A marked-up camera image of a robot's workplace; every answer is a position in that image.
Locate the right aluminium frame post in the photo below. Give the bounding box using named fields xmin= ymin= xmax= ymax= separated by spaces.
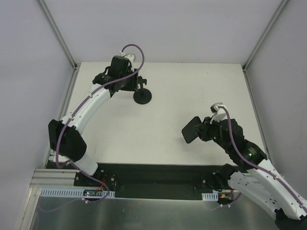
xmin=242 ymin=0 xmax=290 ymax=72

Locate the aluminium frame post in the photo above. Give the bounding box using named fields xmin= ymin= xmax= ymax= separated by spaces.
xmin=242 ymin=0 xmax=290 ymax=72
xmin=36 ymin=0 xmax=78 ymax=69

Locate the black phone stand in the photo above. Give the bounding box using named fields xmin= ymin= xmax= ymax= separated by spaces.
xmin=133 ymin=76 xmax=152 ymax=105

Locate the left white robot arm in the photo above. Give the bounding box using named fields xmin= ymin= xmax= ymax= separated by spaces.
xmin=48 ymin=53 xmax=138 ymax=186

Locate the left white cable duct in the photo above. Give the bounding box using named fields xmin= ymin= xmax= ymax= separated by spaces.
xmin=40 ymin=188 xmax=115 ymax=199

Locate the black smartphone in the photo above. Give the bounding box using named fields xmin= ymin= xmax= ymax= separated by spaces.
xmin=181 ymin=116 xmax=202 ymax=144

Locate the white cable duct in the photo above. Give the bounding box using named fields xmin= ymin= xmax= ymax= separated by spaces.
xmin=201 ymin=192 xmax=219 ymax=202
xmin=40 ymin=188 xmax=115 ymax=199

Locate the left aluminium frame post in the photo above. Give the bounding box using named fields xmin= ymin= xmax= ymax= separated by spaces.
xmin=36 ymin=0 xmax=78 ymax=69

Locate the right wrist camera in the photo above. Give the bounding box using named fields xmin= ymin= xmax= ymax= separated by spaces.
xmin=210 ymin=103 xmax=227 ymax=124

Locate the right white cable duct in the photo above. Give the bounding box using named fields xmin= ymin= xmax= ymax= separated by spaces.
xmin=201 ymin=192 xmax=219 ymax=202

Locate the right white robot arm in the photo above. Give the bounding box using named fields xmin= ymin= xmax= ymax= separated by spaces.
xmin=182 ymin=116 xmax=307 ymax=230

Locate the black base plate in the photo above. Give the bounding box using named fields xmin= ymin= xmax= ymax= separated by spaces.
xmin=71 ymin=162 xmax=248 ymax=201

